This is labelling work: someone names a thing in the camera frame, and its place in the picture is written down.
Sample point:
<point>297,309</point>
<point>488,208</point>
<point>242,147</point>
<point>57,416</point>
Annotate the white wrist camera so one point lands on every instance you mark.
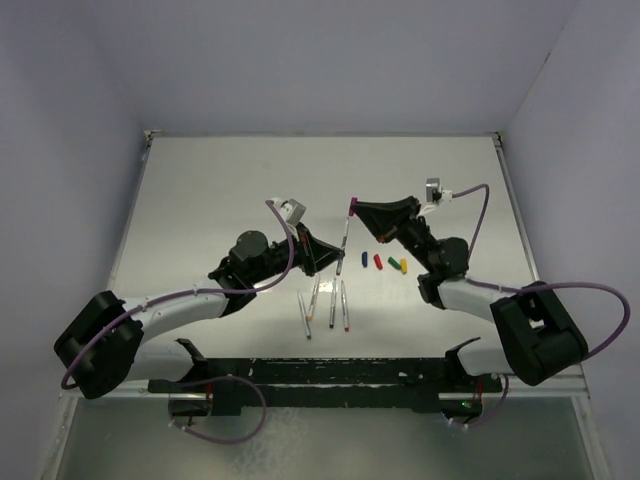
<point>436,195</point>
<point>290,210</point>

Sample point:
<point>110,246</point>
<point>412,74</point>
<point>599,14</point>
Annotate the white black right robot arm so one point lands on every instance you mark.
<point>536,336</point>

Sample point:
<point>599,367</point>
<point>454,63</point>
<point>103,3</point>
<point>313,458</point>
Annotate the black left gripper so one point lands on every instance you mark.
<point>310,247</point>

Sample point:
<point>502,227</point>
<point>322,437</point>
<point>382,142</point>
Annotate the silver pen green tip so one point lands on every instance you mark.
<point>304,316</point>

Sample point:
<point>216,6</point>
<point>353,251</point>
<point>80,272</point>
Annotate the green pen cap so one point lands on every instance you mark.
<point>394,263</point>

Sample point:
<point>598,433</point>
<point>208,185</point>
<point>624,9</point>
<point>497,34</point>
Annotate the silver pen yellow tip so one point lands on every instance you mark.
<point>314,297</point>

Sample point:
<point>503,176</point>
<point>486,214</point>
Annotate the silver pen red tip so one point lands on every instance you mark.
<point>344,307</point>

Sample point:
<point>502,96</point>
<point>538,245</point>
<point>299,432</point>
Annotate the aluminium table edge rail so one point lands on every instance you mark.
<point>499,148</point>

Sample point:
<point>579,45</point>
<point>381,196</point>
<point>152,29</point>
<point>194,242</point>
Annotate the silver pen purple tip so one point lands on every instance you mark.
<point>339,265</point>

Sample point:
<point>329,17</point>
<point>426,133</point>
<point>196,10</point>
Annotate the red pen cap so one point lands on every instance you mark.
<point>378,262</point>

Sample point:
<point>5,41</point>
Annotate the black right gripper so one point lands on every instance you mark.
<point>383,219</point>

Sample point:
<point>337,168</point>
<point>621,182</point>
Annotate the silver pen blue tip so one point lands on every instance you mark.
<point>333,300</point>

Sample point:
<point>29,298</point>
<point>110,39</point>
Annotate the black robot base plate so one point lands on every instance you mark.
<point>223,387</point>

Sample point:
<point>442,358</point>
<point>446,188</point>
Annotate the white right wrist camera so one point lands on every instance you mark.
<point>436,195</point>

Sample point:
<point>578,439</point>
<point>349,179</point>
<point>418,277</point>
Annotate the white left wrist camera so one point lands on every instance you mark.
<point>290,210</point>

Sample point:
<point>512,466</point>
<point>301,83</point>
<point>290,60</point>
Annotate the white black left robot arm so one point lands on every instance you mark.
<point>109,341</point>

